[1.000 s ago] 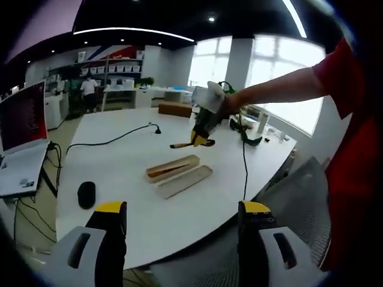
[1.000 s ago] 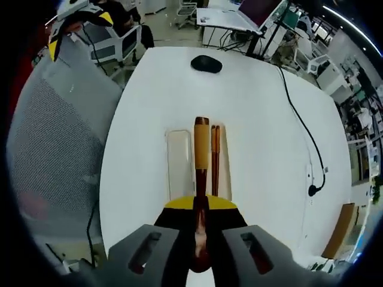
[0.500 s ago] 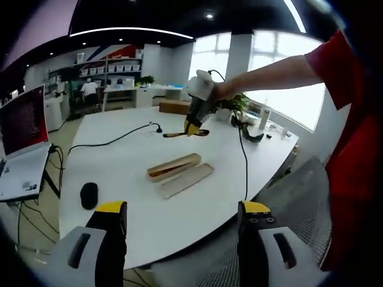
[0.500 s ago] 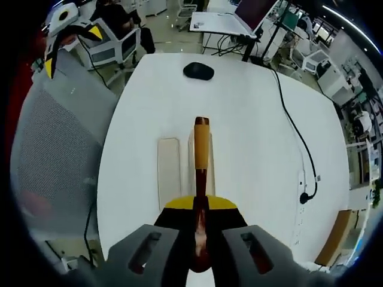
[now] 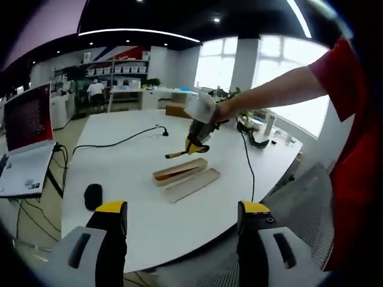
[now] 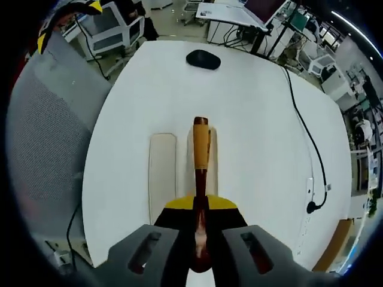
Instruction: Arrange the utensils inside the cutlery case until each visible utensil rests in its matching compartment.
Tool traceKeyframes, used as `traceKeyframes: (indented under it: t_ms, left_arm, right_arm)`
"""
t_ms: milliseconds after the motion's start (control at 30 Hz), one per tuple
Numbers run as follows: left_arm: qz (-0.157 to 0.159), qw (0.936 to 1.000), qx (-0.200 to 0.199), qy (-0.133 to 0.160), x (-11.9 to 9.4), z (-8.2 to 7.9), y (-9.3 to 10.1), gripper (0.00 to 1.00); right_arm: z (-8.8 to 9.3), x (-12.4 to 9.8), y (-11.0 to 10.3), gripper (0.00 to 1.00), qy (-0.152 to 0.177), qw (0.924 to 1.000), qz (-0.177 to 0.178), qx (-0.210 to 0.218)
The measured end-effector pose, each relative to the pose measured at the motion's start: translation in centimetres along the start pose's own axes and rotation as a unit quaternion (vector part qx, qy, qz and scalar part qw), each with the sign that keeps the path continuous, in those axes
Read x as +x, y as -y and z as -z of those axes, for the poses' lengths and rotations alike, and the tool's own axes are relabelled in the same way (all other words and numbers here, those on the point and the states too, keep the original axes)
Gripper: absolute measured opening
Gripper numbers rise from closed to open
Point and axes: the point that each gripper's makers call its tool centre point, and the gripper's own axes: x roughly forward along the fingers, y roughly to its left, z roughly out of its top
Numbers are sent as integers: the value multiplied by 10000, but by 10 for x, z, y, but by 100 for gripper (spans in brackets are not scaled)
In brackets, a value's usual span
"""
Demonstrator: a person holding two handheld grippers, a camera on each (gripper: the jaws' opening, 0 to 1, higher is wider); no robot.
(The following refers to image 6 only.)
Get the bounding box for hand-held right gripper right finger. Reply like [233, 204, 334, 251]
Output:
[207, 194, 300, 287]

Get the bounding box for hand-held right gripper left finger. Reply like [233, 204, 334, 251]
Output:
[108, 196, 196, 287]

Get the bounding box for beige cutlery case lid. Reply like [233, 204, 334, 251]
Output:
[148, 132, 178, 225]

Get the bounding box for beige cutlery case base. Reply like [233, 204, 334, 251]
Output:
[186, 127, 221, 199]

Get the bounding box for wooden spoon utensil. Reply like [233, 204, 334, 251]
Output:
[191, 116, 214, 273]

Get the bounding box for grey mesh chair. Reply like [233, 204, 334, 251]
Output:
[7, 31, 114, 243]

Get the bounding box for white power strip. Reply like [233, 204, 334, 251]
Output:
[294, 177, 315, 258]

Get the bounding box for black computer mouse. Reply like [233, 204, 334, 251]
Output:
[186, 50, 221, 71]

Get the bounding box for black leg standing desk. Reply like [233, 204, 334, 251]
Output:
[206, 17, 297, 59]

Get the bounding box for white equipment cart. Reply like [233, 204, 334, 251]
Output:
[320, 64, 354, 101]

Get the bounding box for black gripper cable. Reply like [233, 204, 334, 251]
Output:
[74, 14, 111, 81]

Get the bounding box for thick black power cable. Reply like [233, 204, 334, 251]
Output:
[282, 67, 329, 214]

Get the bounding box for thin black cable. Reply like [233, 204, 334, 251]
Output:
[66, 203, 88, 270]

